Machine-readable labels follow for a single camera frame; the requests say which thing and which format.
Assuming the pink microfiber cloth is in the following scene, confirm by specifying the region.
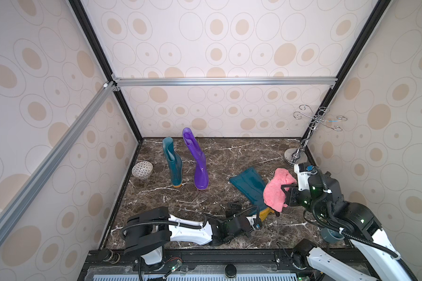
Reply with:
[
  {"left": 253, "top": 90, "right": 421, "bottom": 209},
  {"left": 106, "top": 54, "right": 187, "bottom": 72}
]
[{"left": 263, "top": 168, "right": 297, "bottom": 213}]

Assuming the teal rubber boot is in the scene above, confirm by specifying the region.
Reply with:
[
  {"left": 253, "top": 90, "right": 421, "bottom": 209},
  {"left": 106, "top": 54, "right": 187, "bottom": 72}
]
[
  {"left": 229, "top": 167, "right": 274, "bottom": 221},
  {"left": 162, "top": 137, "right": 183, "bottom": 187}
]

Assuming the purple rubber boot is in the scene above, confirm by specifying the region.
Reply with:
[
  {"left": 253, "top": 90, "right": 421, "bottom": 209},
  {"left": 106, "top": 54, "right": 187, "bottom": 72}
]
[{"left": 182, "top": 128, "right": 209, "bottom": 190}]

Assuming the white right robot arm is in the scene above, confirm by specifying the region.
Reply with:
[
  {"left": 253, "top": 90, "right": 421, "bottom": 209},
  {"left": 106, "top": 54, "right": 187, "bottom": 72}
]
[{"left": 281, "top": 163, "right": 417, "bottom": 281}]

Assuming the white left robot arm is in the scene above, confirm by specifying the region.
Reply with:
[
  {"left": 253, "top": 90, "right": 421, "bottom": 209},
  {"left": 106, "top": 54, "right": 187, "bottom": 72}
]
[{"left": 120, "top": 206, "right": 262, "bottom": 265}]

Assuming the teal cup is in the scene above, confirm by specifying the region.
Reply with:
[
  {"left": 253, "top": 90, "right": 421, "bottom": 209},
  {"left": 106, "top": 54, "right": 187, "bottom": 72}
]
[{"left": 320, "top": 228, "right": 345, "bottom": 244}]

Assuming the chrome mug tree stand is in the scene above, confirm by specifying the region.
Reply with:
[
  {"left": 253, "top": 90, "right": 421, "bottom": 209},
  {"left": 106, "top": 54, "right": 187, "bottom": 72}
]
[{"left": 284, "top": 104, "right": 348, "bottom": 166}]

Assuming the patterned black white bowl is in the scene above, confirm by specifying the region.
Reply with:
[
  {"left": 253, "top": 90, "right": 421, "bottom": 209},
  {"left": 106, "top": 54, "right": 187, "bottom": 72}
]
[{"left": 131, "top": 160, "right": 154, "bottom": 180}]

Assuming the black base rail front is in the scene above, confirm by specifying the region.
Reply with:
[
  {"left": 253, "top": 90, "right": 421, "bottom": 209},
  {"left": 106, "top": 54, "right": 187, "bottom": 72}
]
[{"left": 78, "top": 248, "right": 314, "bottom": 281}]

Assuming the horizontal aluminium rail back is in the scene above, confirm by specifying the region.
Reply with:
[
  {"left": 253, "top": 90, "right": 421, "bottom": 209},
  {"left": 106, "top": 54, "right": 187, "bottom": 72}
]
[{"left": 116, "top": 76, "right": 338, "bottom": 87}]

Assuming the black corner frame post right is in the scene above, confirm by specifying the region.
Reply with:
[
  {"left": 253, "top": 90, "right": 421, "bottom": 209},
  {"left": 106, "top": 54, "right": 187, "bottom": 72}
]
[{"left": 301, "top": 0, "right": 392, "bottom": 140}]

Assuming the black corner frame post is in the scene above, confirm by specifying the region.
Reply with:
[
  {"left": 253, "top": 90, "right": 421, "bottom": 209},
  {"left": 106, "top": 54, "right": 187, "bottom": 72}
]
[
  {"left": 301, "top": 0, "right": 392, "bottom": 140},
  {"left": 68, "top": 0, "right": 144, "bottom": 143}
]

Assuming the diagonal aluminium rail left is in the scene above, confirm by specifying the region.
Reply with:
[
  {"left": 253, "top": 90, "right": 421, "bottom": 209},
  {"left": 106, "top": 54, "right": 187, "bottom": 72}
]
[{"left": 0, "top": 81, "right": 116, "bottom": 246}]

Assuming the black corner frame post left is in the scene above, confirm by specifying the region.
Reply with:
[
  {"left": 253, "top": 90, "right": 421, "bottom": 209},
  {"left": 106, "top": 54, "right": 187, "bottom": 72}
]
[{"left": 68, "top": 0, "right": 144, "bottom": 143}]

